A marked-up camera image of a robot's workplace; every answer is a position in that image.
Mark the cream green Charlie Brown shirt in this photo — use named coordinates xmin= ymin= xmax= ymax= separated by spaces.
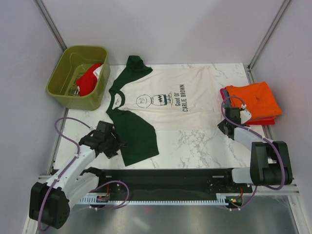
xmin=106 ymin=56 xmax=221 ymax=166

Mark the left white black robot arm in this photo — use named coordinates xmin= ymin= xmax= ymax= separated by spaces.
xmin=29 ymin=121 xmax=124 ymax=233

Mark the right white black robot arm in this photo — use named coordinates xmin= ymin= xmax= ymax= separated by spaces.
xmin=217 ymin=107 xmax=293 ymax=192

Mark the teal folded shirt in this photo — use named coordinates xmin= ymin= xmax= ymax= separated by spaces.
xmin=222 ymin=89 xmax=232 ymax=108

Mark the pink folded shirt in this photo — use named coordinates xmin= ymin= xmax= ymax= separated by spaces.
xmin=219 ymin=88 xmax=227 ymax=101

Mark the orange folded shirt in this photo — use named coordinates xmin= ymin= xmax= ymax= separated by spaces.
xmin=225 ymin=82 xmax=282 ymax=118

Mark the red folded shirt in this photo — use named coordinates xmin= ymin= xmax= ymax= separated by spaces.
xmin=246 ymin=117 xmax=276 ymax=125

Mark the red shirt in bin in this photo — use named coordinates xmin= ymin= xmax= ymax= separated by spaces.
xmin=76 ymin=63 xmax=103 ymax=97

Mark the olive green plastic bin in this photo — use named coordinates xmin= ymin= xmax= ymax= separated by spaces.
xmin=46 ymin=45 xmax=110 ymax=111

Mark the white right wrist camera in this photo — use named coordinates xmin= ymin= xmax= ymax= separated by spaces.
xmin=240 ymin=104 xmax=252 ymax=124

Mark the right aluminium frame post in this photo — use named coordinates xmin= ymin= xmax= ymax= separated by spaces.
xmin=244 ymin=0 xmax=292 ymax=72

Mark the aluminium frame post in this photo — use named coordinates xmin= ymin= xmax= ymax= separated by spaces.
xmin=34 ymin=0 xmax=67 ymax=51
xmin=244 ymin=0 xmax=292 ymax=72

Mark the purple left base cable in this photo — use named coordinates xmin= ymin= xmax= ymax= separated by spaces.
xmin=70 ymin=179 xmax=130 ymax=212

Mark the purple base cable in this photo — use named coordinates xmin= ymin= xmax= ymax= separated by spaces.
xmin=70 ymin=179 xmax=130 ymax=212
xmin=223 ymin=185 xmax=258 ymax=212

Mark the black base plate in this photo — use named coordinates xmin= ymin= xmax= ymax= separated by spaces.
xmin=84 ymin=167 xmax=253 ymax=200

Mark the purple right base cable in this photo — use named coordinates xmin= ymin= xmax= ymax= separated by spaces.
xmin=223 ymin=185 xmax=258 ymax=212

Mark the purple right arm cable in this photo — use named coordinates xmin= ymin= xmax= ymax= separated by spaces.
xmin=220 ymin=95 xmax=288 ymax=190

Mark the white slotted cable duct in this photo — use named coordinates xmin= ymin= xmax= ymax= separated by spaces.
xmin=78 ymin=194 xmax=242 ymax=206

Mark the left aluminium frame post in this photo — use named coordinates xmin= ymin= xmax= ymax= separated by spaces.
xmin=34 ymin=0 xmax=67 ymax=51

